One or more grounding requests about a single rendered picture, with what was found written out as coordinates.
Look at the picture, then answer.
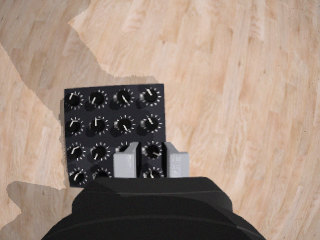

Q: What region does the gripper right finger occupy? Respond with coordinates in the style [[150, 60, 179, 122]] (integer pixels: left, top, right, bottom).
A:
[[162, 142, 190, 178]]

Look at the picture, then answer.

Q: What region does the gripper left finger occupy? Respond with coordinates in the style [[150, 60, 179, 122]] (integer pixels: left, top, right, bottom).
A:
[[113, 142, 142, 178]]

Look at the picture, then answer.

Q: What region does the black knob box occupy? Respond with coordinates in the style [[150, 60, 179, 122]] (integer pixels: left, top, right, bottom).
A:
[[64, 83, 167, 188]]

